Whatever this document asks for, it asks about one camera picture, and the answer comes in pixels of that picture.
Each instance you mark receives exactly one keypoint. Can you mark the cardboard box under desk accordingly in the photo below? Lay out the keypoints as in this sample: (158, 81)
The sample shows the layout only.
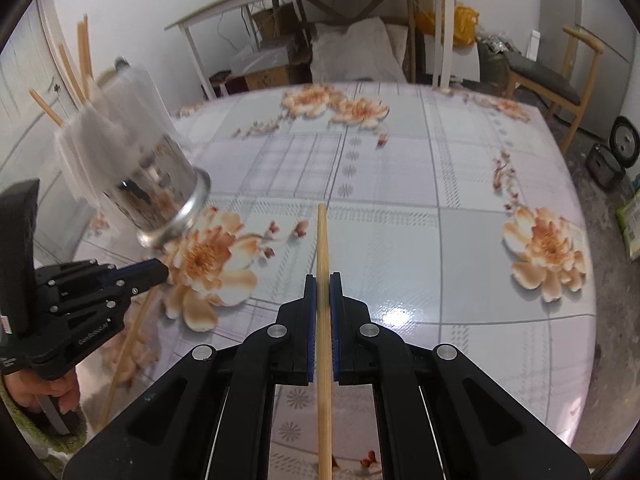
(277, 23)

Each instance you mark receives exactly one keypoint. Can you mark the grey white sack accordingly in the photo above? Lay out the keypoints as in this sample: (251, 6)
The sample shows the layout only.
(368, 50)

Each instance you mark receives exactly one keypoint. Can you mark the person's left hand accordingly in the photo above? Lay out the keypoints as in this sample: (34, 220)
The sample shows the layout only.
(25, 385)

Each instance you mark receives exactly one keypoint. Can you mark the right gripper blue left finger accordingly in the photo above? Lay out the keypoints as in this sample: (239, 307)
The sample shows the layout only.
(310, 298)

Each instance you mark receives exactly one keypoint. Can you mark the wooden chair black seat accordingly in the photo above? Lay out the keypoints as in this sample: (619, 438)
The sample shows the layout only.
(556, 86)

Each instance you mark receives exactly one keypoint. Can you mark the floral plastic tablecloth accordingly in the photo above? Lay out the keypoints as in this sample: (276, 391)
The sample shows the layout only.
(466, 295)

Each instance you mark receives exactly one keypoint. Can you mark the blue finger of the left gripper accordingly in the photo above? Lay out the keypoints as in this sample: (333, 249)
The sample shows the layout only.
(128, 290)
(147, 271)

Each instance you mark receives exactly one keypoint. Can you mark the yellow white rice bag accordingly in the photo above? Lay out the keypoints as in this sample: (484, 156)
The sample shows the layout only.
(628, 220)

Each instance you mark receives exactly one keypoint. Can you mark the lone wooden chopstick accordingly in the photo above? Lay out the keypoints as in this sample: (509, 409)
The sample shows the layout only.
(86, 43)

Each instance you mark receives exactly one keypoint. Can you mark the black rice cooker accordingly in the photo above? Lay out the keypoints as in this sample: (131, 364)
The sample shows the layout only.
(607, 163)

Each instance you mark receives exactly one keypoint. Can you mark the yellow plastic bag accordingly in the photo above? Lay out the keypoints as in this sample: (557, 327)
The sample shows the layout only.
(465, 22)

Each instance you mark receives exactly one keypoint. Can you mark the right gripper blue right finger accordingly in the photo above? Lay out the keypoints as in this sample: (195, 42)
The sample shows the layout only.
(335, 296)

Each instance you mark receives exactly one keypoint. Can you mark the metal utensil holder with bag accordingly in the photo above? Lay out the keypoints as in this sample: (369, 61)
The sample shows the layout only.
(122, 153)

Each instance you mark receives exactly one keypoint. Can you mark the green cuffed left sleeve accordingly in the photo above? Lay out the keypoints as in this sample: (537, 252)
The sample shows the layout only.
(40, 434)

